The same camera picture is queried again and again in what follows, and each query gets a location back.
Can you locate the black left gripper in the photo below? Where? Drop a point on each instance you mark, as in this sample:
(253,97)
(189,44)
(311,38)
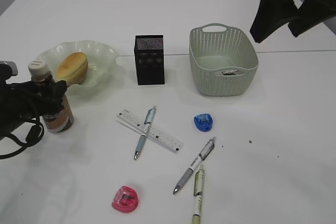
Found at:
(47,99)

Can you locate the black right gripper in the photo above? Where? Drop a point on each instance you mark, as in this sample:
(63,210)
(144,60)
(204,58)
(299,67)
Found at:
(273,14)

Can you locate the brown coffee drink bottle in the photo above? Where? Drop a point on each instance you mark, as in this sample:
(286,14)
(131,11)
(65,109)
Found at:
(41,74)

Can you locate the oval golden bread roll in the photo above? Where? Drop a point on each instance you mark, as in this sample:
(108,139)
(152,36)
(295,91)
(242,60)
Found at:
(73,69)

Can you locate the small paper scrap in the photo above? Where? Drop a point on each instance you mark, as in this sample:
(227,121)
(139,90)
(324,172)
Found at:
(231,72)

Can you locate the pink pencil sharpener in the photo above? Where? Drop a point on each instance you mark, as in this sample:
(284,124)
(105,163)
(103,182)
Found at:
(125,200)

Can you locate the wavy pale green glass plate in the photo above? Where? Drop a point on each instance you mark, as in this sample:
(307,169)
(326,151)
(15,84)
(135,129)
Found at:
(101,59)

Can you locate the pale green plastic basket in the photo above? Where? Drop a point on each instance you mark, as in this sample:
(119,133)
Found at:
(214,48)

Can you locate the blue grey ballpoint pen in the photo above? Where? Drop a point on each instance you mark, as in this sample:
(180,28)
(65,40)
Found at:
(147,123)

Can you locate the black mesh pen holder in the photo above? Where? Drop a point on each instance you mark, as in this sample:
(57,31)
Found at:
(149,59)

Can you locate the blue pencil sharpener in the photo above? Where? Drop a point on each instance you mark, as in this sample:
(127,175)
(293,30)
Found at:
(203,122)

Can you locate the white grey ballpoint pen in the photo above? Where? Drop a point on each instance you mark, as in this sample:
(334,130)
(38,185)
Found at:
(194,165)

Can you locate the green white ballpoint pen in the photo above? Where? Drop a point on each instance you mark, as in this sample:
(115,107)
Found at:
(198,195)

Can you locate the clear plastic ruler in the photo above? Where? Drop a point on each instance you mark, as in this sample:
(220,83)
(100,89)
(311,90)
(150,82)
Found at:
(155,134)

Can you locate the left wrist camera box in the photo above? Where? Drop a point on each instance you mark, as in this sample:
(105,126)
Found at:
(8,69)

